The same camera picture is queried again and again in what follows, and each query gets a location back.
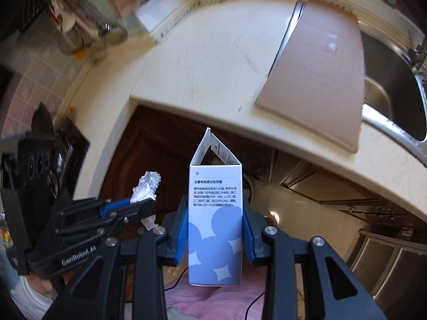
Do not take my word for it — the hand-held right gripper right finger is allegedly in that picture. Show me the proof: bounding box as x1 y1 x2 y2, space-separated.
242 197 388 320

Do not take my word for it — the brown cardboard sheet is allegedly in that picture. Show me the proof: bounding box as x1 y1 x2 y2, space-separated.
254 0 367 154

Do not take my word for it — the pink clothing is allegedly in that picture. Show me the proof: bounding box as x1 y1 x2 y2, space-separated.
165 283 267 320

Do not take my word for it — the stainless steel double sink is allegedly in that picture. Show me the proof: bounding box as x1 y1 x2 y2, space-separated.
358 30 427 167

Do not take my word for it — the aluminium foil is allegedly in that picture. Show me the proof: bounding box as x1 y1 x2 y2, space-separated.
132 171 162 231

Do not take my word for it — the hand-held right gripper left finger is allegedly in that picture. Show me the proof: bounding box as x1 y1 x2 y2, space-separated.
43 196 189 320

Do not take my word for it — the black gas stove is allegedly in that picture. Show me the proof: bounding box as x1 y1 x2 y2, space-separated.
55 117 90 201

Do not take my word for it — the metal mesh strainer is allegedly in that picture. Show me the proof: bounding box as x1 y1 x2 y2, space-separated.
58 30 84 54

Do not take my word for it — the white box with blue circles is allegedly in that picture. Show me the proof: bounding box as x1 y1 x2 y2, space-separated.
188 127 242 287

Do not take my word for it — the person's left forearm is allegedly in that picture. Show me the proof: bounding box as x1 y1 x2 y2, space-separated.
10 273 56 319

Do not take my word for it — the white drip tray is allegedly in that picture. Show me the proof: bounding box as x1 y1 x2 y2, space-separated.
135 0 187 35

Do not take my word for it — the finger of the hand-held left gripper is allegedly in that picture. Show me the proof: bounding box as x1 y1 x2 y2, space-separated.
53 201 157 241
56 197 134 219

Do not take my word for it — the black wall utensil rack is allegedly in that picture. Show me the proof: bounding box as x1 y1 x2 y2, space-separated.
17 0 57 34

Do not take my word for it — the white rice paddle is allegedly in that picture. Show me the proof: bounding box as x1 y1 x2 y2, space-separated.
60 13 76 32

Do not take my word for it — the steel kitchen faucet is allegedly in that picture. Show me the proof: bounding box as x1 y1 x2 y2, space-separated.
409 30 427 70

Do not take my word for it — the black cable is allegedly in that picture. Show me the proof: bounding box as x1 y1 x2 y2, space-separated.
163 267 265 320

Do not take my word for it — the black wok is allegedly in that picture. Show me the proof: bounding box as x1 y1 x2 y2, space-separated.
30 103 56 134

